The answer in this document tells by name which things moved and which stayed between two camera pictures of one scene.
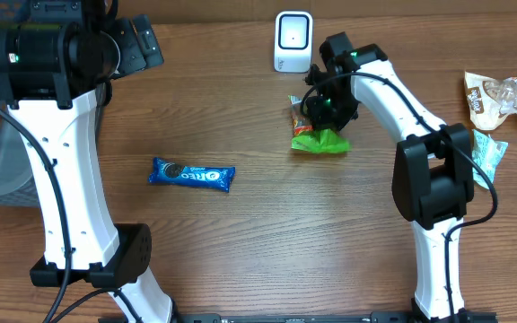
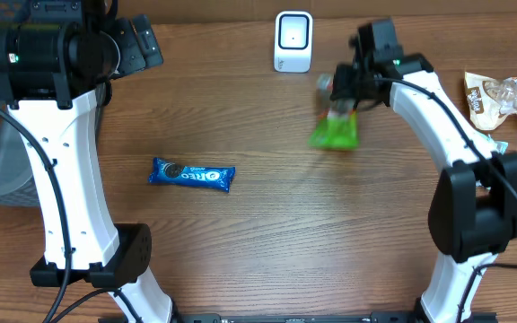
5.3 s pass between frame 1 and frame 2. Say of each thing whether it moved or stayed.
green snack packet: moved
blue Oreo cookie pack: stayed
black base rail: stayed
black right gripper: moved
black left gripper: stayed
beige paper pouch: stayed
